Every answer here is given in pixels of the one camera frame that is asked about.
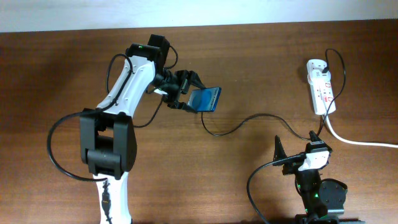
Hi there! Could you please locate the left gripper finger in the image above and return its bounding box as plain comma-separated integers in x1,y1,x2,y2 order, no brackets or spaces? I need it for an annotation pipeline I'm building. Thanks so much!
187,70,206,90
177,102,198,113

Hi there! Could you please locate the blue Galaxy smartphone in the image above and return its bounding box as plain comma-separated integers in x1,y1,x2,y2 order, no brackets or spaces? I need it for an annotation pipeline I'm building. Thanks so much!
188,86,221,112

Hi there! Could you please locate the black USB charging cable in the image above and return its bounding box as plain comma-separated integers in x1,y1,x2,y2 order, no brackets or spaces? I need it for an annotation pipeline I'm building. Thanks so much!
200,48,347,142

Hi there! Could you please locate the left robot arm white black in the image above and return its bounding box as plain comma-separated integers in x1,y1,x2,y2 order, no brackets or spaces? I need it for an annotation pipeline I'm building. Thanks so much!
80,34,204,223

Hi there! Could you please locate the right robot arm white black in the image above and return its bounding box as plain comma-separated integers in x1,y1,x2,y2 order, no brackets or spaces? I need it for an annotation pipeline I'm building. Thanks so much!
273,131,348,223

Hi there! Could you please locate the white USB charger adapter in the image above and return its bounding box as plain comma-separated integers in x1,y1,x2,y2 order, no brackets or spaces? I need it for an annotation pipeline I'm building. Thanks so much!
307,68,331,85

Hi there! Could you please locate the white power strip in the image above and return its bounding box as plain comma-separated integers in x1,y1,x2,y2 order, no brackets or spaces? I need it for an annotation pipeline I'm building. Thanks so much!
307,59,336,115

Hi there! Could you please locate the white power strip cord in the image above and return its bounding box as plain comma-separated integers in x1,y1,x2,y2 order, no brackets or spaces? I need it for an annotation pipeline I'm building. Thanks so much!
323,113,398,149

